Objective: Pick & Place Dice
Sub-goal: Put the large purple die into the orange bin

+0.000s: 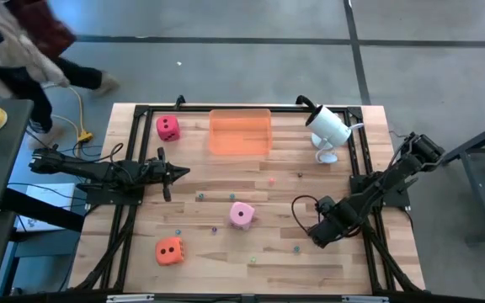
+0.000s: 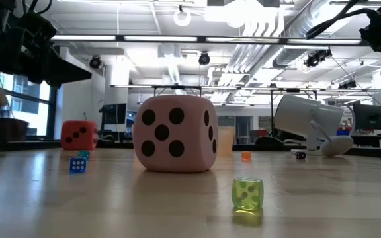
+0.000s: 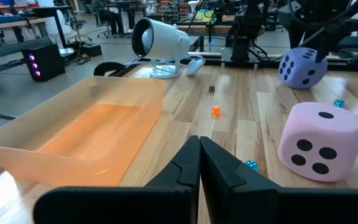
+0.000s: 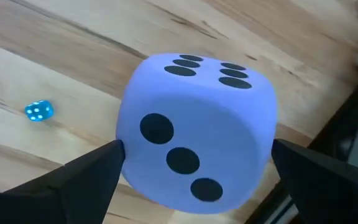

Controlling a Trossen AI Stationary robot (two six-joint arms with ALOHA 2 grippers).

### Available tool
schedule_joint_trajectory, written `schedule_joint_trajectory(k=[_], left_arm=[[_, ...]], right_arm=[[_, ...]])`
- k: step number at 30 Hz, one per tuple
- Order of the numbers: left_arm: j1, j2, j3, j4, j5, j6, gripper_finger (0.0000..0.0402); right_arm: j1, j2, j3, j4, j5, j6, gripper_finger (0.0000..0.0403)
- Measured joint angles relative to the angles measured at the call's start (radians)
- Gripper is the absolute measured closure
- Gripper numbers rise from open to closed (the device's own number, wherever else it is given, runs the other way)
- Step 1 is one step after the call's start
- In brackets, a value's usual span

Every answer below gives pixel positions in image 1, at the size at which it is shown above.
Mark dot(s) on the small black frame clamp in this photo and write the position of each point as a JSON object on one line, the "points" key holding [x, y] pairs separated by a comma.
{"points": [[179, 100]]}

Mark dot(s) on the orange translucent plastic bin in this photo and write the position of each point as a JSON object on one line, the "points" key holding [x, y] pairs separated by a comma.
{"points": [[240, 134]]}

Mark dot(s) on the silver table edge bracket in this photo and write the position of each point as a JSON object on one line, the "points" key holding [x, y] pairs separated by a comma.
{"points": [[129, 298], [364, 299]]}

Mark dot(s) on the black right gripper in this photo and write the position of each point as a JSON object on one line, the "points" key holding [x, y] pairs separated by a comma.
{"points": [[331, 225]]}

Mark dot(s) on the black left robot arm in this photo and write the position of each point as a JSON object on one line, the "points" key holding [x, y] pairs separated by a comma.
{"points": [[95, 170]]}

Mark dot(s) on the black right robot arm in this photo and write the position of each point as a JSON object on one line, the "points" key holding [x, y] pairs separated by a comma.
{"points": [[385, 181]]}

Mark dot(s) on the black metal stand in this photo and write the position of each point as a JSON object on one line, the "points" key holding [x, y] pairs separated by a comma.
{"points": [[478, 168]]}

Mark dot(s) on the large orange foam die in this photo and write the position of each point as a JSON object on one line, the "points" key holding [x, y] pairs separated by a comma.
{"points": [[168, 251]]}

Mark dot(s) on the person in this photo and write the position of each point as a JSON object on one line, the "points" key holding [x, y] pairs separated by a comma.
{"points": [[19, 54]]}

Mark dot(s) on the large red foam die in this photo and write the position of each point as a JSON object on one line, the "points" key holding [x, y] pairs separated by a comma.
{"points": [[168, 128]]}

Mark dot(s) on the white cardboard box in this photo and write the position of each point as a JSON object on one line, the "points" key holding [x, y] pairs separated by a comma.
{"points": [[51, 194]]}

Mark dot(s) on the large pink foam die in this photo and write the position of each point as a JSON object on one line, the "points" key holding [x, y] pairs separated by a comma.
{"points": [[241, 214]]}

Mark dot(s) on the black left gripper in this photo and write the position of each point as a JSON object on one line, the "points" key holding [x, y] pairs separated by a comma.
{"points": [[162, 172]]}

